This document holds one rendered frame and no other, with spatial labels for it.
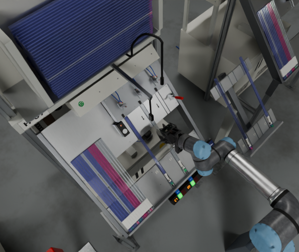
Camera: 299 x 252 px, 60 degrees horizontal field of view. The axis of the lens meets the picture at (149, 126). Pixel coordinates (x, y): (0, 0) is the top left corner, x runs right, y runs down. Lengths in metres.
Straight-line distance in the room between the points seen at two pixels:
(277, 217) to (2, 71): 1.17
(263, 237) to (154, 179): 0.63
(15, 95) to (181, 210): 1.58
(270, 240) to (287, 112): 1.91
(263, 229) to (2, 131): 2.50
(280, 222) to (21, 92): 1.11
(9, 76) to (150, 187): 0.87
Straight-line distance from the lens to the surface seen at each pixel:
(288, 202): 1.17
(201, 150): 1.13
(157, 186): 1.48
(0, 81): 1.16
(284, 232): 1.12
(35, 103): 1.09
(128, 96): 1.26
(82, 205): 2.35
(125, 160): 1.71
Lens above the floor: 2.20
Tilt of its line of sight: 61 degrees down
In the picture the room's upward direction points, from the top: 5 degrees counter-clockwise
